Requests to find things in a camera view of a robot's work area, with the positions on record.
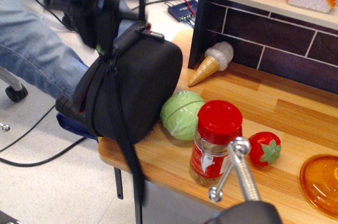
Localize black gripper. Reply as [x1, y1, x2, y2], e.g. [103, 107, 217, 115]
[43, 0, 148, 57]

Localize black zipper bag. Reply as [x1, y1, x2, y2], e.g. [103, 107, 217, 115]
[55, 21, 183, 203]

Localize person leg blue jeans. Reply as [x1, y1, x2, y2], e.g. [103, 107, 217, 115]
[1, 0, 88, 99]

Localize green toy cabbage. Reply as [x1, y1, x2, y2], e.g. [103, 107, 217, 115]
[160, 90, 205, 141]

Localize office chair caster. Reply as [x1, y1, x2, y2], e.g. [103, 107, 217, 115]
[5, 85, 28, 103]

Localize toy ice cream cone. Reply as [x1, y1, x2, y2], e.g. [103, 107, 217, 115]
[188, 41, 234, 87]

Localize black table leg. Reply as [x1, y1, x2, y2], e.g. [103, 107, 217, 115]
[114, 167, 124, 200]

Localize small metal knob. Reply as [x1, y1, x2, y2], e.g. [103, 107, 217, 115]
[0, 123, 11, 132]

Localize red lid spice jar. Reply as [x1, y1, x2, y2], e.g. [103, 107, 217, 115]
[189, 100, 242, 187]

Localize dark tiled shelf unit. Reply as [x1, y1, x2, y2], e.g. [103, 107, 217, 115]
[188, 0, 337, 93]

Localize metal clamp screw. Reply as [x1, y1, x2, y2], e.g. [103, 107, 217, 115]
[209, 137, 261, 203]

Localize red toy strawberry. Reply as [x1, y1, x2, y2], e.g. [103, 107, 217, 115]
[249, 132, 281, 166]

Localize black clamp base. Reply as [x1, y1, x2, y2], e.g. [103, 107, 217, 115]
[205, 201, 283, 223]

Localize orange glass lid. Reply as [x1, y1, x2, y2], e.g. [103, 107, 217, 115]
[299, 154, 337, 219]

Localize blue network switch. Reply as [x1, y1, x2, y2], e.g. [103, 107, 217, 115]
[167, 0, 198, 22]

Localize black floor cable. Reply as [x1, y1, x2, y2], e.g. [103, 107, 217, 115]
[0, 106, 88, 167]

